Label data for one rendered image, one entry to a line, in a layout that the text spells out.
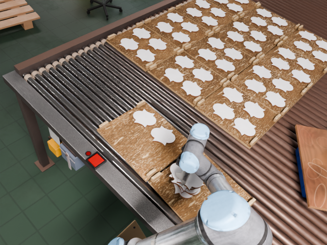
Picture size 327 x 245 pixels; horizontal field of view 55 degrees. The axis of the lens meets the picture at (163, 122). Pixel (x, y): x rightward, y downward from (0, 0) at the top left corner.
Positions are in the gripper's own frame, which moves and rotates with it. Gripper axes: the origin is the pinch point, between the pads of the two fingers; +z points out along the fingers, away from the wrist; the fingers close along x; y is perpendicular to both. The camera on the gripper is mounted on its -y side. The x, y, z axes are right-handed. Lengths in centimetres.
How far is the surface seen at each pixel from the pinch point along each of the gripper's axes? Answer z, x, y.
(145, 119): 6.7, -20.3, 40.5
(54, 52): 6, -28, 120
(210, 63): 8, -92, 37
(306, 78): 7, -123, -23
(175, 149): 7.9, -14.2, 16.0
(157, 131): 6.7, -17.9, 30.3
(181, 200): 7.9, 8.6, -2.2
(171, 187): 7.9, 6.1, 5.4
